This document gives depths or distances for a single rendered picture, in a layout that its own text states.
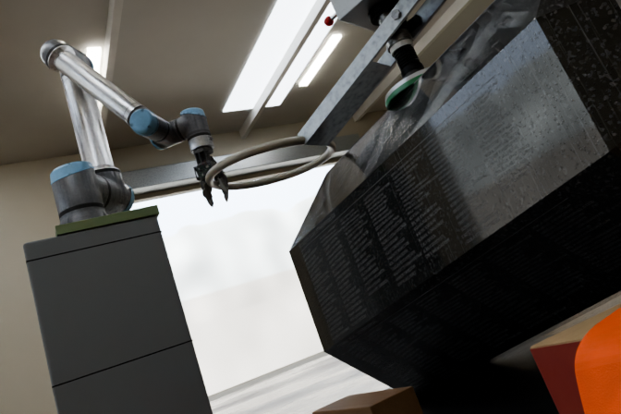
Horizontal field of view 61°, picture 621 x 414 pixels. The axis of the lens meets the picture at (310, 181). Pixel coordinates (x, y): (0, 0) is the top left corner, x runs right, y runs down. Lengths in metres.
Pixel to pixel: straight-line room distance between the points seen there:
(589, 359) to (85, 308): 1.45
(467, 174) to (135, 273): 1.09
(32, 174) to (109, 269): 6.83
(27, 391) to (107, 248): 6.12
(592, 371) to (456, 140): 0.66
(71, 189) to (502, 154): 1.44
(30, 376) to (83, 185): 5.99
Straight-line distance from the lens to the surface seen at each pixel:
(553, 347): 0.73
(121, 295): 1.75
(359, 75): 1.64
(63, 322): 1.73
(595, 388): 0.52
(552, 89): 0.97
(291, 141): 1.73
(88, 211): 1.95
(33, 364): 7.86
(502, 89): 1.02
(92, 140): 2.24
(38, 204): 8.37
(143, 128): 1.95
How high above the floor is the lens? 0.30
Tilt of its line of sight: 16 degrees up
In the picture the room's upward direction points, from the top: 21 degrees counter-clockwise
